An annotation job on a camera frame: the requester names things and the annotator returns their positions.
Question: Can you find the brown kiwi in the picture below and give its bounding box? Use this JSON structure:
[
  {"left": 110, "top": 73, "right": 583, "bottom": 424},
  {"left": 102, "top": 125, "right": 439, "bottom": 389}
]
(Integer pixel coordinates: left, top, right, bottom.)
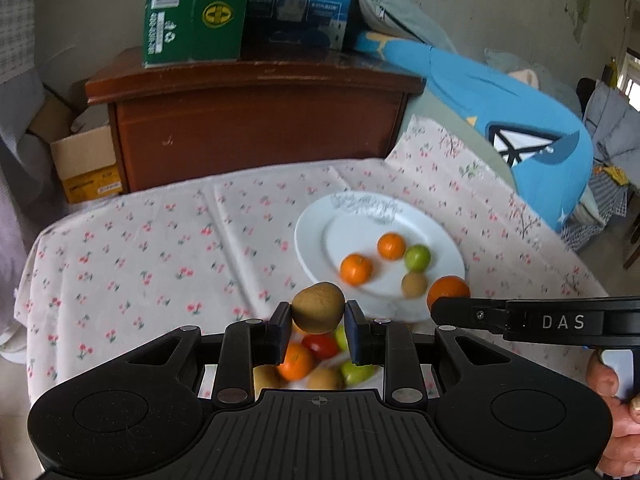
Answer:
[
  {"left": 252, "top": 365, "right": 282, "bottom": 391},
  {"left": 291, "top": 282, "right": 346, "bottom": 334},
  {"left": 306, "top": 367, "right": 345, "bottom": 391},
  {"left": 401, "top": 271, "right": 429, "bottom": 298}
]

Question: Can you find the brown cardboard box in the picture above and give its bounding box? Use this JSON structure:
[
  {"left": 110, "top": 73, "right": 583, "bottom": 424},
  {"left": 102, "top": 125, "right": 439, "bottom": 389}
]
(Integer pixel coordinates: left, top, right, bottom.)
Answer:
[{"left": 50, "top": 125, "right": 123, "bottom": 204}]

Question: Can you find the grey pillow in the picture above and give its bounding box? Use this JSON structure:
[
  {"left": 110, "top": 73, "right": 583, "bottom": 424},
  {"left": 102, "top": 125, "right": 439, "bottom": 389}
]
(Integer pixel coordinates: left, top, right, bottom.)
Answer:
[{"left": 359, "top": 0, "right": 457, "bottom": 53}]

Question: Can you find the red cherry tomato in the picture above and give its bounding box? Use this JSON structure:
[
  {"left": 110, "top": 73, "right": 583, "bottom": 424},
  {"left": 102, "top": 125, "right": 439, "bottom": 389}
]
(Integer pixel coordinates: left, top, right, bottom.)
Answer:
[{"left": 301, "top": 333, "right": 340, "bottom": 360}]

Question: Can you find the blue cartoon plush pillow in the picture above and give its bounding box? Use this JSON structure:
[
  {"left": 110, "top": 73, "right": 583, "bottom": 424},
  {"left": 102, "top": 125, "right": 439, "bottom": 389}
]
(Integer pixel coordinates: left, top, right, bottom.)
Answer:
[{"left": 350, "top": 30, "right": 596, "bottom": 233}]

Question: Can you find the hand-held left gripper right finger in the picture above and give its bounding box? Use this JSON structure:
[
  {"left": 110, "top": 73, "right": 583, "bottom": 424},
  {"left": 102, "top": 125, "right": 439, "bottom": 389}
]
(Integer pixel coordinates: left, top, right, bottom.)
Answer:
[{"left": 346, "top": 300, "right": 511, "bottom": 406}]

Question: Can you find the cherry-print tablecloth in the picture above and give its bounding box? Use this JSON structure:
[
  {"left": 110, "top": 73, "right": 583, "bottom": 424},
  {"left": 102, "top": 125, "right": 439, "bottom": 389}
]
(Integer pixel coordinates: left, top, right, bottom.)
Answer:
[{"left": 14, "top": 112, "right": 612, "bottom": 411}]

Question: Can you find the person's right hand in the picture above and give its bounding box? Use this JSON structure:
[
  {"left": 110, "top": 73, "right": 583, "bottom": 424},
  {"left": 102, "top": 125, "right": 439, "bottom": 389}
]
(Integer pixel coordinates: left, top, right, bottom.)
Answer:
[{"left": 586, "top": 352, "right": 640, "bottom": 478}]

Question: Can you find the grey plaid cloth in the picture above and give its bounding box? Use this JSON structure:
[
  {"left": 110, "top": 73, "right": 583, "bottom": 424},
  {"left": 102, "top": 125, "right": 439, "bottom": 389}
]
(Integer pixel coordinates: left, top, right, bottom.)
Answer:
[{"left": 0, "top": 0, "right": 40, "bottom": 83}]

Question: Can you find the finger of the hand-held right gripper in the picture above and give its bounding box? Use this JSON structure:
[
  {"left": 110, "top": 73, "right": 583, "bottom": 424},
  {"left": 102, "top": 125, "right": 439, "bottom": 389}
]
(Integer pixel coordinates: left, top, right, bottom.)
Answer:
[{"left": 430, "top": 296, "right": 507, "bottom": 334}]

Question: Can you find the blue checked cloth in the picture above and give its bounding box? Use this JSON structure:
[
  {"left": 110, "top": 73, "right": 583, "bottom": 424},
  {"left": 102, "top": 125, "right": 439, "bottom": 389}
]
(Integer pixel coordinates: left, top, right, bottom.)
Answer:
[{"left": 560, "top": 165, "right": 629, "bottom": 253}]

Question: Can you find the white floral-print plate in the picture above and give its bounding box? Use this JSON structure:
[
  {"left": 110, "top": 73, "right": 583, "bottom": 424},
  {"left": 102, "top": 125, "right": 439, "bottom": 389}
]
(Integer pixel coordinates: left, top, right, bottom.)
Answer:
[{"left": 294, "top": 191, "right": 467, "bottom": 323}]

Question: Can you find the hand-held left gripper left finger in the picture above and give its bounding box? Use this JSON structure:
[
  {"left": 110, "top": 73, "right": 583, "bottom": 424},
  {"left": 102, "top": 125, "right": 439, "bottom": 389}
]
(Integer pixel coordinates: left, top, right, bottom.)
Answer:
[{"left": 125, "top": 302, "right": 293, "bottom": 409}]

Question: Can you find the green cardboard box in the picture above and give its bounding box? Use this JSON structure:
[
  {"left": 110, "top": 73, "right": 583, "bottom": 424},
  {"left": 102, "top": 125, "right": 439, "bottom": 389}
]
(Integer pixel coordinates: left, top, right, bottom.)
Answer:
[{"left": 141, "top": 0, "right": 253, "bottom": 68}]

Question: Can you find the brown wooden cabinet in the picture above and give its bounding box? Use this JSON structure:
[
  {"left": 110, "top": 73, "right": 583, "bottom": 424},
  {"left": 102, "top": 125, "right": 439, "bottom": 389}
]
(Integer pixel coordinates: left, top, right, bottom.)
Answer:
[{"left": 85, "top": 47, "right": 426, "bottom": 194}]

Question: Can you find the lilac checked cloth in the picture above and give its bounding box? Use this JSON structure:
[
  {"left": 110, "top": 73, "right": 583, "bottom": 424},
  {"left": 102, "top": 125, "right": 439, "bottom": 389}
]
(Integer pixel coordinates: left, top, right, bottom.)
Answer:
[{"left": 0, "top": 70, "right": 51, "bottom": 261}]

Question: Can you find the grey blanket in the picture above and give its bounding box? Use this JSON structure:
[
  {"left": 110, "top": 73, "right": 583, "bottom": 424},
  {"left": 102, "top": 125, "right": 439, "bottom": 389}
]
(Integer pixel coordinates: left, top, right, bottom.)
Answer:
[{"left": 484, "top": 47, "right": 583, "bottom": 117}]

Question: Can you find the grey garment on chair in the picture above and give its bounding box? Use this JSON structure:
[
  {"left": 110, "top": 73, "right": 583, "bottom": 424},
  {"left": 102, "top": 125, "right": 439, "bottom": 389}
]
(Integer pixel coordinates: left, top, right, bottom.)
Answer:
[{"left": 577, "top": 77, "right": 640, "bottom": 166}]

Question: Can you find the dark blue cardboard box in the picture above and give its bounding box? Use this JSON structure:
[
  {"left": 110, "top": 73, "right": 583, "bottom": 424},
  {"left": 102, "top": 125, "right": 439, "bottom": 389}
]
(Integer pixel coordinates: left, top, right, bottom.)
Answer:
[{"left": 240, "top": 0, "right": 361, "bottom": 53}]

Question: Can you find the orange mandarin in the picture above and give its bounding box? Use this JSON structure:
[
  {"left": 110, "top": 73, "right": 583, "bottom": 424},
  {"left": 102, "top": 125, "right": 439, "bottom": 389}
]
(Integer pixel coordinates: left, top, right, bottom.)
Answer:
[
  {"left": 340, "top": 254, "right": 374, "bottom": 287},
  {"left": 426, "top": 275, "right": 471, "bottom": 311},
  {"left": 276, "top": 342, "right": 316, "bottom": 381},
  {"left": 377, "top": 232, "right": 407, "bottom": 261}
]

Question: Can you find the grey-green cushion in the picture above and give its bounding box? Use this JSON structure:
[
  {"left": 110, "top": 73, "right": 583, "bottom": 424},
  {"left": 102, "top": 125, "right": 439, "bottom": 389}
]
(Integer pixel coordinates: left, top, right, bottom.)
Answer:
[{"left": 400, "top": 85, "right": 517, "bottom": 191}]

